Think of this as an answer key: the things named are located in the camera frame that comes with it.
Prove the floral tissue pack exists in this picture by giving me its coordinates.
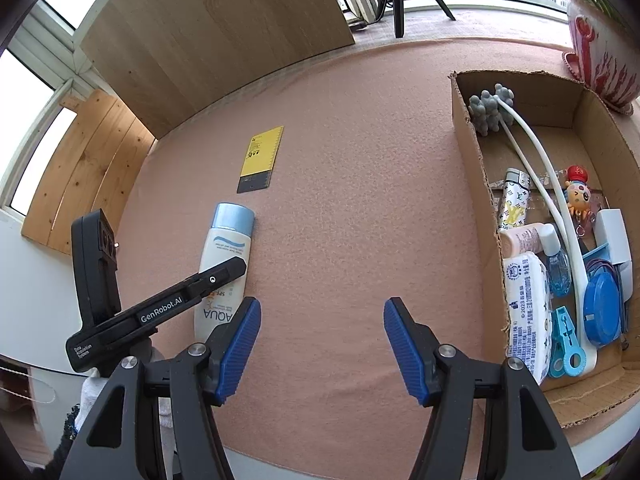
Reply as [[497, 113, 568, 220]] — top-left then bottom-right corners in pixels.
[[502, 252, 552, 385]]

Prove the blue round lid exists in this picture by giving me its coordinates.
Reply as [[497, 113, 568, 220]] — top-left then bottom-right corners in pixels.
[[584, 271, 622, 348]]

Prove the blue eye drop bottle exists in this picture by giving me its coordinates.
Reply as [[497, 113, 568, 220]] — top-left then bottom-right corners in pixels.
[[538, 223, 572, 298]]

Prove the pink cream tube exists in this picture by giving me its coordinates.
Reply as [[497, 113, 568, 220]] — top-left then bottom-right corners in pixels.
[[498, 222, 544, 258]]

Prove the light blue phone case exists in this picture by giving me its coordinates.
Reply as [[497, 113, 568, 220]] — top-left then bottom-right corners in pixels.
[[580, 242, 632, 334]]

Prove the patterned lighter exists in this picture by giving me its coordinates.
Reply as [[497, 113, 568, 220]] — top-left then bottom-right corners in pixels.
[[498, 168, 529, 230]]

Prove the white power adapter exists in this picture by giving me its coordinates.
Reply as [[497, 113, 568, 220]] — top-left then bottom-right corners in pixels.
[[594, 208, 632, 281]]

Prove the cartoon doll keychain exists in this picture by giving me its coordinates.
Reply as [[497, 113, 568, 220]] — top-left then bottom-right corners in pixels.
[[565, 165, 591, 221]]

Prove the left white gloved hand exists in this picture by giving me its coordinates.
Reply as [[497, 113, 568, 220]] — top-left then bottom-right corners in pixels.
[[73, 348, 174, 437]]

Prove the white blue sunscreen tube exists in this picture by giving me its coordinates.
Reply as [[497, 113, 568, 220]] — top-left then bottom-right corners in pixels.
[[192, 201, 257, 344]]

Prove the yellow black card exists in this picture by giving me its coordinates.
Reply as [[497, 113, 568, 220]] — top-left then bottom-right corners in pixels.
[[236, 126, 284, 194]]

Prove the wooden plank panel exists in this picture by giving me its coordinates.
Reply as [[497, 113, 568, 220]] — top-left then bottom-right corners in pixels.
[[22, 90, 155, 255]]

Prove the pink table mat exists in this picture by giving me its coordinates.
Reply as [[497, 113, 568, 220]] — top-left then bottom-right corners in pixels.
[[117, 38, 564, 479]]

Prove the cardboard box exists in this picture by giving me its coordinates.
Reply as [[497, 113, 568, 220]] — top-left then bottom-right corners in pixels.
[[450, 70, 639, 428]]

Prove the light wooden board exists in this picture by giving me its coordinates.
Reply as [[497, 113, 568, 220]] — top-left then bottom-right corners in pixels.
[[80, 0, 354, 139]]

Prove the white grey massage roller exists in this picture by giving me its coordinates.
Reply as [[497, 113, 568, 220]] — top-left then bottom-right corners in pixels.
[[466, 84, 598, 376]]

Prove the pink plant saucer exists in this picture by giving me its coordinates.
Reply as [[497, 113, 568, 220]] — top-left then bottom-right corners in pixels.
[[561, 49, 637, 116]]

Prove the potted spider plant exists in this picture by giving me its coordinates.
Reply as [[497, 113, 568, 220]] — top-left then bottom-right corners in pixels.
[[564, 0, 639, 116]]

